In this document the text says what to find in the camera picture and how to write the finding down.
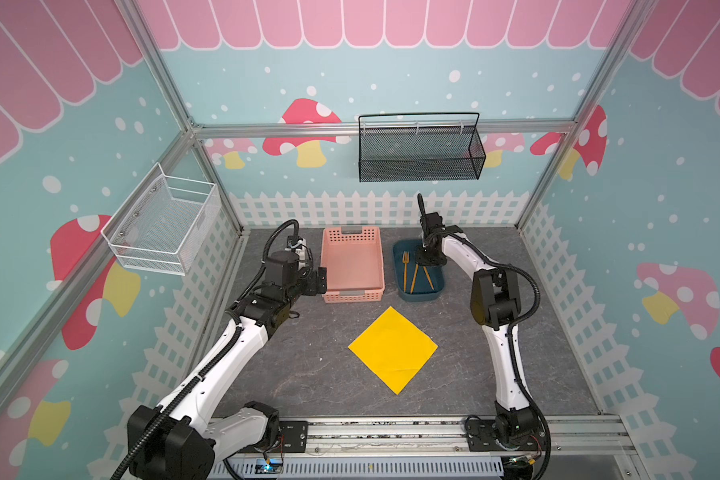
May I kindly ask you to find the white wire wall basket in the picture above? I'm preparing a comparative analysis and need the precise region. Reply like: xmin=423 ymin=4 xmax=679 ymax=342
xmin=101 ymin=164 xmax=221 ymax=276

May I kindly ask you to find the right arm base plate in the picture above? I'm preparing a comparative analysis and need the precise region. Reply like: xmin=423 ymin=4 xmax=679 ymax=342
xmin=463 ymin=414 xmax=547 ymax=452

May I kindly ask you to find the orange plastic fork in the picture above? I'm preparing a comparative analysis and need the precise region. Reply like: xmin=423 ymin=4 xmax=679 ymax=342
xmin=401 ymin=251 xmax=410 ymax=292

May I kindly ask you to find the orange plastic spoon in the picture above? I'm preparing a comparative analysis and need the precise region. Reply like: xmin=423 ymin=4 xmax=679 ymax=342
xmin=409 ymin=263 xmax=419 ymax=294

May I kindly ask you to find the teal plastic tray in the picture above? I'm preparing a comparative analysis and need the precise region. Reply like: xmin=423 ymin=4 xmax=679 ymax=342
xmin=393 ymin=239 xmax=445 ymax=302

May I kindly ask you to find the pink plastic basket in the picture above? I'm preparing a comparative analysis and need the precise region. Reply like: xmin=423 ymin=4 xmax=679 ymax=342
xmin=320 ymin=226 xmax=385 ymax=304

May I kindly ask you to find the black mesh wall basket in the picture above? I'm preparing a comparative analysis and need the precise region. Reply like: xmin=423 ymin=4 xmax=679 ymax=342
xmin=357 ymin=112 xmax=487 ymax=183

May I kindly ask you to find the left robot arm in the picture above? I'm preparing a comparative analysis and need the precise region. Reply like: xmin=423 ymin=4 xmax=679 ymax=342
xmin=111 ymin=219 xmax=327 ymax=479

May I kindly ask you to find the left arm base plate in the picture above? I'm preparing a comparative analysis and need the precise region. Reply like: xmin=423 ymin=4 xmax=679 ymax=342
xmin=262 ymin=420 xmax=309 ymax=454

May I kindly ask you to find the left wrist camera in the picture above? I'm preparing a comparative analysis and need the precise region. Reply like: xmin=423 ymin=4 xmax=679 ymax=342
xmin=286 ymin=235 xmax=311 ymax=262

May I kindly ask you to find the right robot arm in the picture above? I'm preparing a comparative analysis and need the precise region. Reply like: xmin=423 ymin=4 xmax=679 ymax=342
xmin=416 ymin=194 xmax=546 ymax=450

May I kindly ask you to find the aluminium mounting rail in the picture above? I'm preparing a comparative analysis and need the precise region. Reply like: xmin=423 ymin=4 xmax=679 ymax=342
xmin=285 ymin=415 xmax=636 ymax=457

